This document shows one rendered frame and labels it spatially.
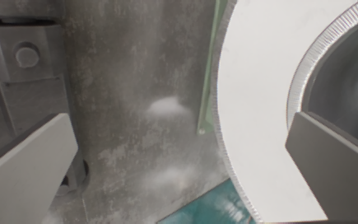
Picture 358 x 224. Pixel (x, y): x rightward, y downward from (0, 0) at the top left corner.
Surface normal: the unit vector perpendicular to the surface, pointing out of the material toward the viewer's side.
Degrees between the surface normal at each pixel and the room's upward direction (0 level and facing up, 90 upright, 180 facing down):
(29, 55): 0
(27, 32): 0
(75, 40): 0
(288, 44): 90
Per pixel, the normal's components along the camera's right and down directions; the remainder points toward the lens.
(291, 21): -0.80, 0.22
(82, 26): 0.59, 0.42
